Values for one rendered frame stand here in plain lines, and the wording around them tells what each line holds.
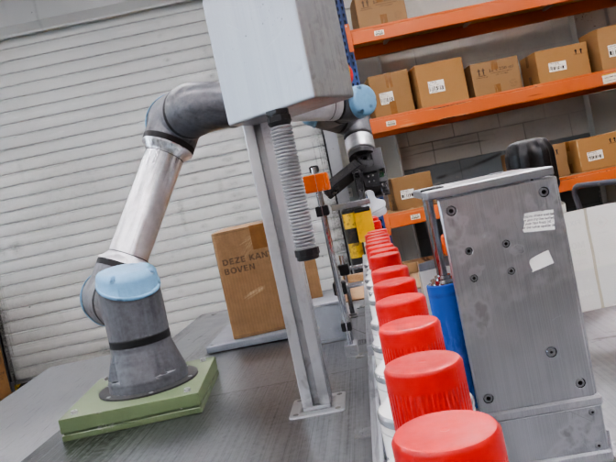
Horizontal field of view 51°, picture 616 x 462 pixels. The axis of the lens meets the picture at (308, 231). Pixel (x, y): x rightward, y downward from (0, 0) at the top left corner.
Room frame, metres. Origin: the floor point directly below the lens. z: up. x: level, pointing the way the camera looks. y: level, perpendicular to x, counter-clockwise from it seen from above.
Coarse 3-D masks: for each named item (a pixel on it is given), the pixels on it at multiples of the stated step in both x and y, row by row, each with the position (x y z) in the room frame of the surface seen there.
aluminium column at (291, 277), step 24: (264, 144) 1.01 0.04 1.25; (264, 168) 1.01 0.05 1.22; (264, 192) 1.00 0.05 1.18; (264, 216) 1.00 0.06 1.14; (288, 216) 1.00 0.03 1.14; (288, 240) 1.00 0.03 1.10; (288, 264) 1.01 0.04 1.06; (288, 288) 1.00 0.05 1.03; (288, 312) 1.00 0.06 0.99; (312, 312) 1.01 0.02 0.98; (288, 336) 1.00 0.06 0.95; (312, 336) 1.00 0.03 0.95; (312, 360) 1.00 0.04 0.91; (312, 384) 1.01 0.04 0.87; (312, 408) 1.00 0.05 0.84
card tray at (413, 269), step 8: (408, 264) 2.18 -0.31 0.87; (416, 264) 2.18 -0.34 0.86; (360, 272) 2.19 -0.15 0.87; (416, 272) 2.17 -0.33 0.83; (352, 280) 2.20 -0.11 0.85; (416, 280) 2.00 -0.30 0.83; (352, 288) 2.13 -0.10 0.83; (360, 288) 2.09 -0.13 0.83; (352, 296) 1.96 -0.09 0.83; (360, 296) 1.93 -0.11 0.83
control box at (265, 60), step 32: (224, 0) 0.94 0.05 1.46; (256, 0) 0.90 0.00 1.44; (288, 0) 0.86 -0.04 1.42; (320, 0) 0.90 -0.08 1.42; (224, 32) 0.94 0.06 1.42; (256, 32) 0.91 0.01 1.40; (288, 32) 0.87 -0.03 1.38; (320, 32) 0.89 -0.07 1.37; (224, 64) 0.95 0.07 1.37; (256, 64) 0.91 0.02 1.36; (288, 64) 0.88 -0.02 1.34; (320, 64) 0.88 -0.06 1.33; (224, 96) 0.96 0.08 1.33; (256, 96) 0.92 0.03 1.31; (288, 96) 0.89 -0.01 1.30; (320, 96) 0.87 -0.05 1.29; (352, 96) 0.93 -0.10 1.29
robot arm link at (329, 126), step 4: (304, 124) 1.65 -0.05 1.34; (308, 124) 1.64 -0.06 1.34; (312, 124) 1.64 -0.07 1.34; (316, 124) 1.64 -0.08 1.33; (320, 124) 1.64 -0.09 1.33; (324, 124) 1.63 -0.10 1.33; (328, 124) 1.62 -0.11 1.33; (332, 124) 1.62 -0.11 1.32; (336, 124) 1.61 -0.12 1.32; (340, 124) 1.61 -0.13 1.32; (344, 124) 1.66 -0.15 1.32; (320, 128) 1.67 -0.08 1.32; (324, 128) 1.66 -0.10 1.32; (328, 128) 1.66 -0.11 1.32; (332, 128) 1.66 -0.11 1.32; (336, 128) 1.67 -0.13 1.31; (340, 128) 1.67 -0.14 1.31; (344, 128) 1.67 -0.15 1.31; (336, 132) 1.69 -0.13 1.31; (340, 132) 1.69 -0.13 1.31
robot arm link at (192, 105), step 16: (176, 96) 1.35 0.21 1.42; (192, 96) 1.34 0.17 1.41; (208, 96) 1.34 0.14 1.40; (368, 96) 1.52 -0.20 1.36; (176, 112) 1.35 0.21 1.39; (192, 112) 1.34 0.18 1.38; (208, 112) 1.34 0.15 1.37; (224, 112) 1.34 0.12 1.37; (320, 112) 1.48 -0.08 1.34; (336, 112) 1.50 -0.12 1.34; (352, 112) 1.52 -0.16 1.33; (368, 112) 1.52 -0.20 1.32; (176, 128) 1.37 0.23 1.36; (192, 128) 1.36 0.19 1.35; (208, 128) 1.36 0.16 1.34
